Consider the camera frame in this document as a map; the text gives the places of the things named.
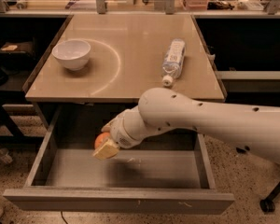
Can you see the black stand left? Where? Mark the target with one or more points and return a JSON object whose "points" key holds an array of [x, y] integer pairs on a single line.
{"points": [[17, 62]]}

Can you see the open grey drawer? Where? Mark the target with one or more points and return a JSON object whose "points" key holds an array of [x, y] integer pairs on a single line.
{"points": [[169, 173]]}

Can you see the black office chair base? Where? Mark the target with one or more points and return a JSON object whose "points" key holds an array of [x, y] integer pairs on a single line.
{"points": [[256, 183]]}

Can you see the small jar on floor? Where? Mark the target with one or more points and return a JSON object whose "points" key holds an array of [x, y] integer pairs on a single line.
{"points": [[5, 156]]}

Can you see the clear plastic water bottle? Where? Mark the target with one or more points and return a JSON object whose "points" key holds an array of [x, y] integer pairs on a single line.
{"points": [[173, 62]]}

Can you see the white ceramic bowl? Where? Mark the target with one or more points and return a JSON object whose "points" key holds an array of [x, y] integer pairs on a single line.
{"points": [[72, 54]]}

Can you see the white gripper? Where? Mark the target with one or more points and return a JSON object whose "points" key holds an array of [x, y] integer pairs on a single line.
{"points": [[119, 132]]}

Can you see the orange fruit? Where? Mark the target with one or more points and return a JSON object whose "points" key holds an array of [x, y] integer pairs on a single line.
{"points": [[100, 138]]}

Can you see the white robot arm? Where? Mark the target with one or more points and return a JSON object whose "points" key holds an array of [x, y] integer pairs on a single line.
{"points": [[159, 110]]}

